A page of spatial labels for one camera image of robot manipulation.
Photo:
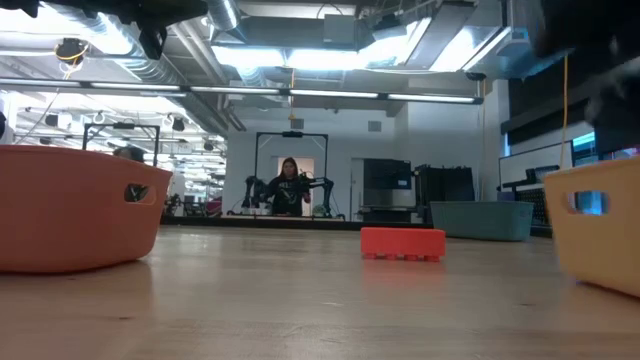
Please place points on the blue-grey plastic bin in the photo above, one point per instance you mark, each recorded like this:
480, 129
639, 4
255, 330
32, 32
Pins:
480, 222

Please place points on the red studded block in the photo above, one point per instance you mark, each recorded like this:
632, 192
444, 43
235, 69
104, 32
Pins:
402, 242

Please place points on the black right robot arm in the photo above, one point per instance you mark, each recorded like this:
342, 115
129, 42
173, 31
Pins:
590, 25

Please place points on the black cabinet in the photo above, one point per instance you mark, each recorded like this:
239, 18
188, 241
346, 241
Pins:
387, 182

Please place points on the silver ventilation duct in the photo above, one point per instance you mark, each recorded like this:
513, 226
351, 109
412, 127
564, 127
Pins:
150, 70

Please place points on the black stacked crates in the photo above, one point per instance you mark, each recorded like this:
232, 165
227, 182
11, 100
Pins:
445, 185

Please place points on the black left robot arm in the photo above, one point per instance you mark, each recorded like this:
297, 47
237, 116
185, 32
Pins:
125, 7

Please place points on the black background robot arm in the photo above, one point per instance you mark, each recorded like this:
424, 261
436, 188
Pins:
322, 184
252, 192

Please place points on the orange plastic bin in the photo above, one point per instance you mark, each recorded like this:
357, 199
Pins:
65, 215

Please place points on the black gantry frame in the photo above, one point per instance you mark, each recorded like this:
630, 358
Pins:
256, 170

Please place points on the black table frame rail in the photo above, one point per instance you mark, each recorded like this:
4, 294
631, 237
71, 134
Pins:
300, 222

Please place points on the long ceiling light bar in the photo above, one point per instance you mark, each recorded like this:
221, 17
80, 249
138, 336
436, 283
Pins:
240, 90

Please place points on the yellow plastic bin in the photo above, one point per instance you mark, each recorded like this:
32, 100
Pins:
600, 250

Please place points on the person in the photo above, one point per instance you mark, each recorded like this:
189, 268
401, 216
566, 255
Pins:
288, 192
131, 154

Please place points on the white board with black frame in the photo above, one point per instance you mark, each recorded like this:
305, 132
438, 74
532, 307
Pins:
535, 160

